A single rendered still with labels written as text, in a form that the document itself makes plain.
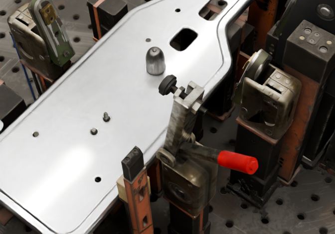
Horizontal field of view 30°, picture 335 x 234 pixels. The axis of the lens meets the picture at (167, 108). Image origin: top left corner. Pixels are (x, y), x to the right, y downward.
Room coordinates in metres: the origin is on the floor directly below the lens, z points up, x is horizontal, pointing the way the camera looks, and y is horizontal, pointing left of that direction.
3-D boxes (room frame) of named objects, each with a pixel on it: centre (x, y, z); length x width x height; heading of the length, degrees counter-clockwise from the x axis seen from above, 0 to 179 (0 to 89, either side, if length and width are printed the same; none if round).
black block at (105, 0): (0.78, 0.10, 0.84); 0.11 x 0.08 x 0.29; 50
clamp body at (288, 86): (0.54, -0.16, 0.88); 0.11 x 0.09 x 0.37; 50
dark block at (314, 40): (0.57, -0.22, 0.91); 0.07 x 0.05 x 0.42; 50
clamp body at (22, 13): (0.70, 0.22, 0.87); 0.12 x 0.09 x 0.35; 50
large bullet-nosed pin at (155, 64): (0.62, 0.02, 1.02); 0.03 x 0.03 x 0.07
